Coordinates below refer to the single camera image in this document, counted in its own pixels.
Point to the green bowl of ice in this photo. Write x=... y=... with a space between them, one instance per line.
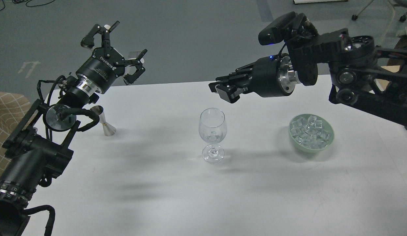
x=310 y=133

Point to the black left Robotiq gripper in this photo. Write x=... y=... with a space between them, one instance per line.
x=100 y=68

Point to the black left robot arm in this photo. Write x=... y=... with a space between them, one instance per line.
x=38 y=148

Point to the steel double jigger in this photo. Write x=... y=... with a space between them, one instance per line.
x=108 y=130

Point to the office chair base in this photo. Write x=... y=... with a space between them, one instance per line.
x=389 y=20

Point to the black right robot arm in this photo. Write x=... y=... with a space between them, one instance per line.
x=363 y=76

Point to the clear wine glass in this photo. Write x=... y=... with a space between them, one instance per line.
x=212 y=129

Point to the beige checked cloth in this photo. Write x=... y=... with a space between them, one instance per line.
x=13 y=108

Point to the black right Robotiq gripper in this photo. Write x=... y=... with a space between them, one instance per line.
x=267 y=77

